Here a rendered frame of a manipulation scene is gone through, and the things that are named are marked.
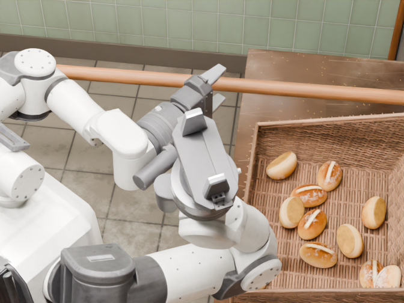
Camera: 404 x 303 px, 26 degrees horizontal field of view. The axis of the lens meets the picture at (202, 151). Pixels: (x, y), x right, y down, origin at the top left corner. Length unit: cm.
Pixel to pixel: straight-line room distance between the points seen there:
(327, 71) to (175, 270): 152
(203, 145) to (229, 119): 234
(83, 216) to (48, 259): 9
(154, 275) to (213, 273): 11
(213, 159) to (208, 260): 39
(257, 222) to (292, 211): 96
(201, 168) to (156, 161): 53
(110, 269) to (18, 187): 18
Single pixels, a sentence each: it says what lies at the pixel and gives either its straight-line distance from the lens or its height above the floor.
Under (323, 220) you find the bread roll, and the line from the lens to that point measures 234.
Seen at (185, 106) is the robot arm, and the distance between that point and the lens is 165.
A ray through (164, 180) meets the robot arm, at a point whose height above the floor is 158.
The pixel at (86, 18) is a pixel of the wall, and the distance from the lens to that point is 354.
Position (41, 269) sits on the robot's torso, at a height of 138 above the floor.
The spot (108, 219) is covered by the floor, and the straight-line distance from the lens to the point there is 312.
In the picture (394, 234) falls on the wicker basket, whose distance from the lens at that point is 237.
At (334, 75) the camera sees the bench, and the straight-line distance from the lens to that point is 278.
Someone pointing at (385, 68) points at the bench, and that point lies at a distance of 284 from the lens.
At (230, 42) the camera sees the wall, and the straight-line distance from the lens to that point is 349.
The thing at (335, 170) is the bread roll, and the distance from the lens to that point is 244.
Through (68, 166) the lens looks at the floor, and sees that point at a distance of 329.
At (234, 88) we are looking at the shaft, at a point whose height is 120.
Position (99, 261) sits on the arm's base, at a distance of 132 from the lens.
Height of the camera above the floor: 251
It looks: 49 degrees down
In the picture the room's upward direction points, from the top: straight up
